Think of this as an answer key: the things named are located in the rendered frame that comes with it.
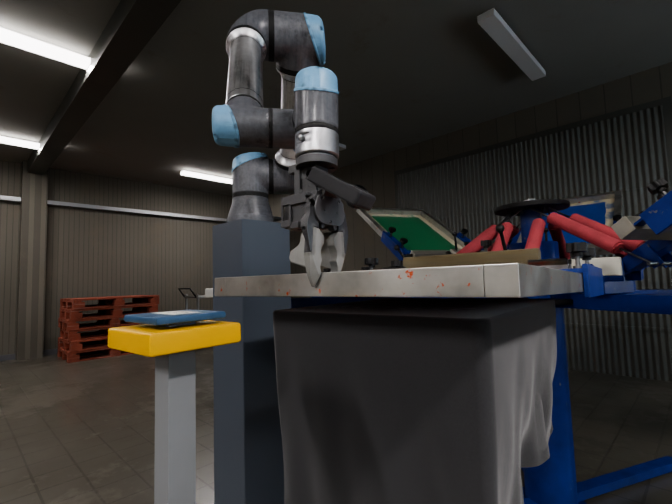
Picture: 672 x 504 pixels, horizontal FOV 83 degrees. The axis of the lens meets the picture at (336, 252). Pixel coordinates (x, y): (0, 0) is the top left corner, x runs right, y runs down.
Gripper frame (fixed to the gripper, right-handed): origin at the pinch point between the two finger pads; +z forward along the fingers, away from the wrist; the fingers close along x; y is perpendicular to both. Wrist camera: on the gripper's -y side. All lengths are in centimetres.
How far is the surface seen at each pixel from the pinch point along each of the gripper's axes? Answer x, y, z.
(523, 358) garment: -25.5, -22.3, 13.9
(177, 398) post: 19.3, 10.0, 16.2
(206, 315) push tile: 17.1, 7.0, 5.2
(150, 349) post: 25.1, 5.6, 8.6
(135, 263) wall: -247, 676, -50
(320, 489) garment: -9.4, 10.2, 38.9
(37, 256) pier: -102, 667, -53
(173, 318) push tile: 21.7, 7.0, 5.3
